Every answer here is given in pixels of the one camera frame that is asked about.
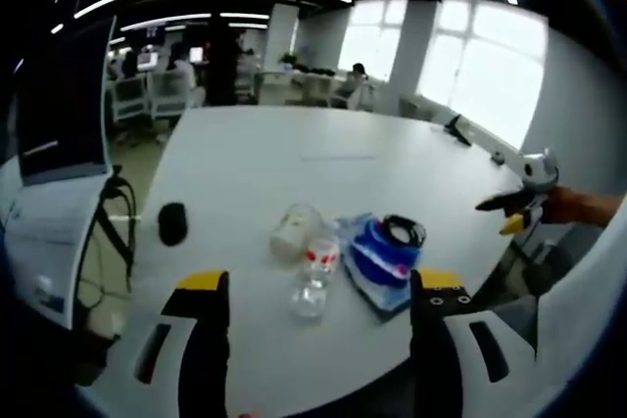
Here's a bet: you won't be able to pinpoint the white table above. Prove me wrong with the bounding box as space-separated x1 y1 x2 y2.
127 105 533 417

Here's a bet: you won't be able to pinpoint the clear bottle with red label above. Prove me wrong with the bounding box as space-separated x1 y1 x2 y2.
289 235 343 325

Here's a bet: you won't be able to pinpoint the blue plastic packet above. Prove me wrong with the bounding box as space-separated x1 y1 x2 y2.
338 213 426 324

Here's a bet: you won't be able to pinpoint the white office chair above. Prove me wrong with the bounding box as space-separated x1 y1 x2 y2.
146 70 193 121
111 75 150 121

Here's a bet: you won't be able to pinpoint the grey office chair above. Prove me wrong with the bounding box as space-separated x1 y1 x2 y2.
506 235 582 298

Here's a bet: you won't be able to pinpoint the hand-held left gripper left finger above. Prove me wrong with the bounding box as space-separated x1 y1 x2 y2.
105 269 232 418

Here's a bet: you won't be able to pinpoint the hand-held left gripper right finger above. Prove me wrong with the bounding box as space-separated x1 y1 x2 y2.
409 267 555 418

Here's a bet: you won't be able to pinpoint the clear plastic cup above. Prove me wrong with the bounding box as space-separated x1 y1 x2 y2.
268 202 325 263

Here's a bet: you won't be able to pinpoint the white side desk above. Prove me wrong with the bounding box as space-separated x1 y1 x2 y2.
0 171 108 332

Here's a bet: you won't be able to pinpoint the black desk stand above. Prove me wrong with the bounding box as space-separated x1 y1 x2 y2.
442 114 473 148

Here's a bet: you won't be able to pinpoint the black hanging cables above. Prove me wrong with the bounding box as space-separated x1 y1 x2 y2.
76 165 139 309

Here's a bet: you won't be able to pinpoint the black cable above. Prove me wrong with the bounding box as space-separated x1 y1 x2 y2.
380 213 428 249

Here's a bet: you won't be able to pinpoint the dark computer monitor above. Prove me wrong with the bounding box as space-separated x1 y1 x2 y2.
16 15 118 188

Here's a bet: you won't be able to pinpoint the black computer mouse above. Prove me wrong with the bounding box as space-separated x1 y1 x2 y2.
157 202 189 248

